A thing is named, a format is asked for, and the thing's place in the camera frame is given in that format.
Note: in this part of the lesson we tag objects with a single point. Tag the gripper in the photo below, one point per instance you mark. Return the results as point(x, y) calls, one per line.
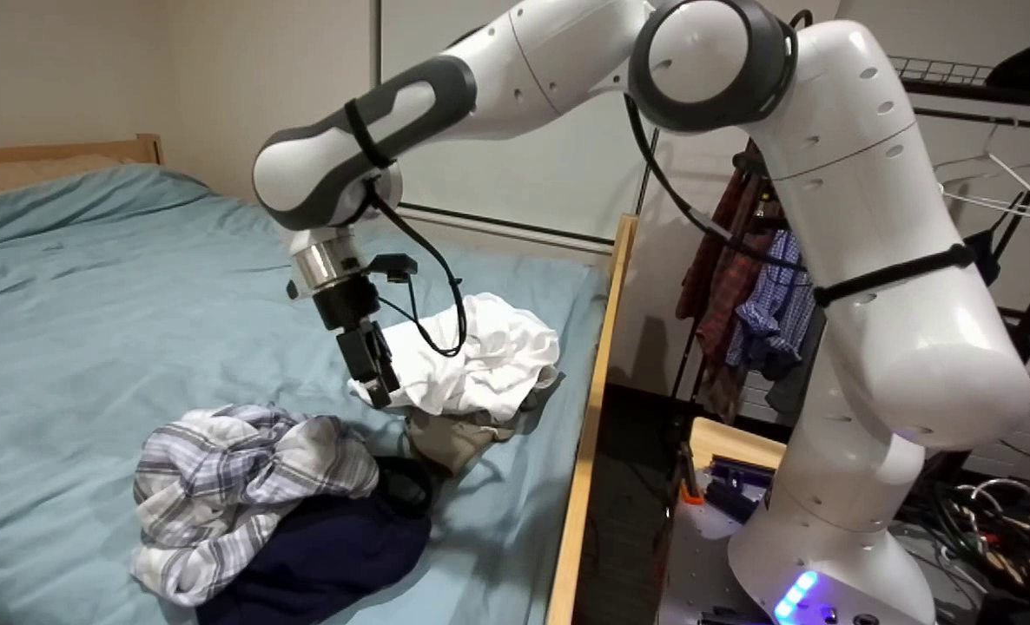
point(348, 304)

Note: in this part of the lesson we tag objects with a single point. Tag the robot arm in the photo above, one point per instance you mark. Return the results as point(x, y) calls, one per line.
point(871, 286)

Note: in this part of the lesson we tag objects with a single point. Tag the white shirt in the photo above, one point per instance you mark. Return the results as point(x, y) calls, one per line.
point(480, 356)

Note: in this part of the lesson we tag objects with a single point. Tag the red plaid shirt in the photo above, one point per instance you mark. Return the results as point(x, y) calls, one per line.
point(728, 278)

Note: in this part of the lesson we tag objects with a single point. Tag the blue checkered shirt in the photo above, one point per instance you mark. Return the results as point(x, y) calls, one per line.
point(775, 312)

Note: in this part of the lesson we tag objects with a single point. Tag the tan garment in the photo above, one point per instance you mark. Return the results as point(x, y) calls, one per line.
point(450, 438)

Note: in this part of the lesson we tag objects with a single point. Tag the black garment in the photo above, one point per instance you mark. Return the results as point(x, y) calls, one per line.
point(406, 486)

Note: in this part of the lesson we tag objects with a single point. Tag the navy blue garment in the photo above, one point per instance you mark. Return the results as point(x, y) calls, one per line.
point(324, 555)

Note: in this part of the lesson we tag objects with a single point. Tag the bed with teal sheet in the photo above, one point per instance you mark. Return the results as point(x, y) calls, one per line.
point(89, 304)

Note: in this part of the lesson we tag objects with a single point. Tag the blue and black tool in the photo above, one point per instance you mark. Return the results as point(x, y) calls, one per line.
point(741, 486)

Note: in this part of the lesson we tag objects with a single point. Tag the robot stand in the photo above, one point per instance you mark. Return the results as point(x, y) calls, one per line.
point(706, 555)

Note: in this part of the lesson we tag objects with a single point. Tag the white clothes hanger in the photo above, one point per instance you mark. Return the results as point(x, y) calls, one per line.
point(1001, 204)

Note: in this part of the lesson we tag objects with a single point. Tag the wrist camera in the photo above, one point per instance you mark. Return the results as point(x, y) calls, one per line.
point(393, 265)

